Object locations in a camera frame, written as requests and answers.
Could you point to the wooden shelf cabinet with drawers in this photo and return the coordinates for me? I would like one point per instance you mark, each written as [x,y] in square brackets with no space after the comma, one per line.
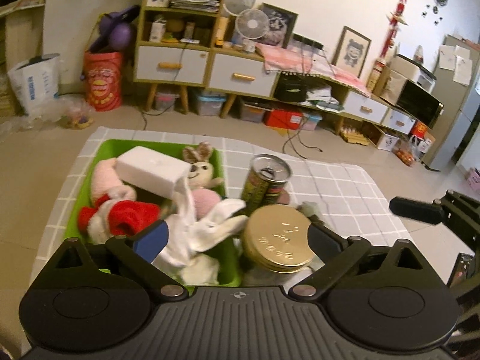
[181,43]

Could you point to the Santa Claus plush toy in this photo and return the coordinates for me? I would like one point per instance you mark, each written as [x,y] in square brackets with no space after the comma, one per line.
[112,216]

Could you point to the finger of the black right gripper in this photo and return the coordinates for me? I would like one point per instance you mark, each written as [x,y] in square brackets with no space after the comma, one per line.
[419,211]

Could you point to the pink plush toy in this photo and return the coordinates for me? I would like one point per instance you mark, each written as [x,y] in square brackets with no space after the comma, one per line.
[106,181]

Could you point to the grey checkered floor mat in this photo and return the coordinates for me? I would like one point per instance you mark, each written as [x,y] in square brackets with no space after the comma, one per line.
[347,195]

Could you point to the clear plastic storage box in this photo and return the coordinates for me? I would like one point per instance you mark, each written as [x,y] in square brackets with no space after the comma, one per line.
[208,105]

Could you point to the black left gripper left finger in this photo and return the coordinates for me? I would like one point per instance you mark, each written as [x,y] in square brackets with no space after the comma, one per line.
[135,254]

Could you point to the black bag on shelf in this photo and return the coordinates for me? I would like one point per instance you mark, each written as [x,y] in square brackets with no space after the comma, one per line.
[292,88]

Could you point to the red snack bag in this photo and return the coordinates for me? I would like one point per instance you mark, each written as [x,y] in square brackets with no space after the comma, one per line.
[102,74]

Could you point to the round gold tin lid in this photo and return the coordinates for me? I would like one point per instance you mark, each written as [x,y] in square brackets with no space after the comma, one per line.
[276,239]

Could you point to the small beige bunny doll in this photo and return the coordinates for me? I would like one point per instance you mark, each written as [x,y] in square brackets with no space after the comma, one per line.
[201,174]

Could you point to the framed cartoon drawing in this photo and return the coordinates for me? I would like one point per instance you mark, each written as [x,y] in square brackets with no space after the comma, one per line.
[351,52]

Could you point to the white printer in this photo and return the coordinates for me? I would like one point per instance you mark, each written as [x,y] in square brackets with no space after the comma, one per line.
[414,71]

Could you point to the purple balloon toy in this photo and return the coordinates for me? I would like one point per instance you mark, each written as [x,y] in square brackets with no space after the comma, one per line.
[116,30]

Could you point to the black microwave oven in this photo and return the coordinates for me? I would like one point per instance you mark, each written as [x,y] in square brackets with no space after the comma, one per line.
[412,98]

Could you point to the white desk fan front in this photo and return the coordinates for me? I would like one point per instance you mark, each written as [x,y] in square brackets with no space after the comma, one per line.
[251,25]

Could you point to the white foam block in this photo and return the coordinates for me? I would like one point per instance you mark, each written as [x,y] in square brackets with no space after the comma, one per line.
[152,171]

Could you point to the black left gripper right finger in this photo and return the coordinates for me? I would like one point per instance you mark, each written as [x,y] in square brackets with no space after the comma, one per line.
[339,255]

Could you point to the white sack bag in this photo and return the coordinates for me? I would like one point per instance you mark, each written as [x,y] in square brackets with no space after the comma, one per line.
[35,82]

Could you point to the long low TV cabinet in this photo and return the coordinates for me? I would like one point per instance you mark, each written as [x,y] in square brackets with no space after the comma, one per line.
[330,97]

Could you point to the white cardboard box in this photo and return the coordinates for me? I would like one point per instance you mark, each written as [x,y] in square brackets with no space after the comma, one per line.
[383,140]

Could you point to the egg carton tray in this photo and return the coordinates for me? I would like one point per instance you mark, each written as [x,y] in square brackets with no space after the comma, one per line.
[352,136]

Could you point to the pink cloth runner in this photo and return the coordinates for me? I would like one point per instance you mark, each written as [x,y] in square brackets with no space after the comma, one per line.
[288,61]

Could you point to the framed cat picture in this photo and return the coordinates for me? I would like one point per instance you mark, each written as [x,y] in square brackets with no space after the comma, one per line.
[281,23]

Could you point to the open tin can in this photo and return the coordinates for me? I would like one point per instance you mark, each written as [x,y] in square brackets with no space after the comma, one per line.
[265,182]

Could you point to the red storage box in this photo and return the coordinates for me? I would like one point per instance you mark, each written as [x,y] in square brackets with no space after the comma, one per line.
[279,118]

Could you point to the green plastic bin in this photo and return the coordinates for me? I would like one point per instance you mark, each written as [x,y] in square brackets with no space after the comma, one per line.
[226,253]

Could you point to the white rabbit plush toy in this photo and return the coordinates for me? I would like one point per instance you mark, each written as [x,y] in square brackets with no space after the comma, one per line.
[184,257]

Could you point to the grey refrigerator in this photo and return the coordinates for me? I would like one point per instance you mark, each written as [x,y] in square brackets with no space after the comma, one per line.
[457,88]

